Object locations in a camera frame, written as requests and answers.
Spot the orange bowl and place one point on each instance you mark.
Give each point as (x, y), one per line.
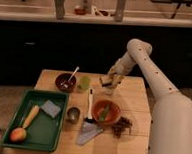
(113, 114)

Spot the dark red bowl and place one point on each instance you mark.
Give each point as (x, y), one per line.
(61, 78)

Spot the orange fruit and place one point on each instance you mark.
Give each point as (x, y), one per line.
(18, 135)

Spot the green vegetable piece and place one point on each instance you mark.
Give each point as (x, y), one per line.
(103, 114)

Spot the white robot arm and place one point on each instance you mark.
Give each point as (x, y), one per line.
(171, 128)

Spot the grey cloth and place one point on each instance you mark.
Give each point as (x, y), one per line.
(87, 132)

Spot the green cup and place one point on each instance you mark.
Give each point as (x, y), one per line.
(84, 83)

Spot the grey sponge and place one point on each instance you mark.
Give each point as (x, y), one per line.
(50, 108)

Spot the small metal cup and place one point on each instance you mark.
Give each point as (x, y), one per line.
(73, 115)

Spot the green plastic tray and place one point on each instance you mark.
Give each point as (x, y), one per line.
(44, 132)

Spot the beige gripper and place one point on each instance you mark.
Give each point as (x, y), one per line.
(116, 74)

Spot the wooden handled brush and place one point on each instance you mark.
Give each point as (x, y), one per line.
(30, 117)

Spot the white spoon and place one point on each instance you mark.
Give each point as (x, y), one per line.
(65, 83)

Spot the brown toy pieces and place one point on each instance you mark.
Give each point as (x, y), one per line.
(119, 127)

